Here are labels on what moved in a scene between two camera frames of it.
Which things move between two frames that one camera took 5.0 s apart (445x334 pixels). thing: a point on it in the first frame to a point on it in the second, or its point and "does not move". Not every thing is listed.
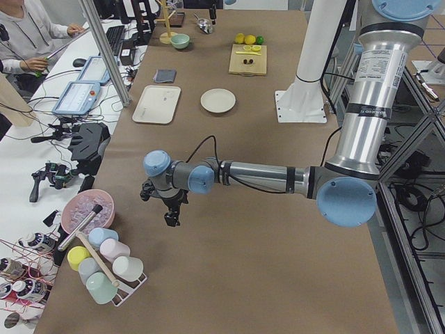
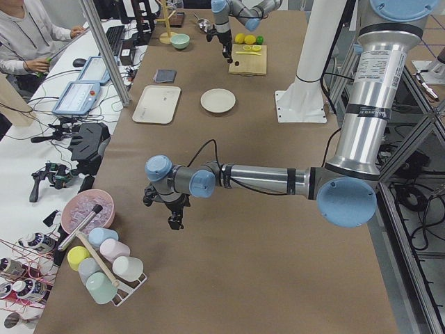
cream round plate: [217, 99] does not move
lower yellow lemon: [239, 38] does not move
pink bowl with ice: [80, 206] does not move
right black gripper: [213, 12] to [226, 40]
